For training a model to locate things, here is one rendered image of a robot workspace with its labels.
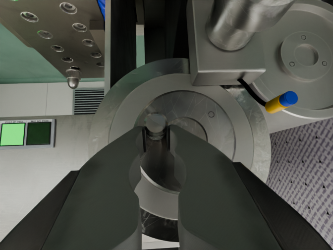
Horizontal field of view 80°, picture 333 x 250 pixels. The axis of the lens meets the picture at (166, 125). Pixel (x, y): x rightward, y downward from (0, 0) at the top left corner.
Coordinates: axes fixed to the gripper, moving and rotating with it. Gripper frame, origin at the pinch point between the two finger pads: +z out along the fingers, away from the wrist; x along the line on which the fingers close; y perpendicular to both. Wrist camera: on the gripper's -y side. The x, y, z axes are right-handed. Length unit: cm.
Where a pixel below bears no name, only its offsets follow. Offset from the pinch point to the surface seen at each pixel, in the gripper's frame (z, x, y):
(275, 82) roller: 6.6, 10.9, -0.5
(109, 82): 6.7, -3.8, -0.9
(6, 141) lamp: 31, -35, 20
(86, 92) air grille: 272, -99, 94
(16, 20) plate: 27.4, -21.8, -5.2
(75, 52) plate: 35.1, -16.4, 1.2
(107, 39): 9.3, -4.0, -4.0
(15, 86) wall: 281, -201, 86
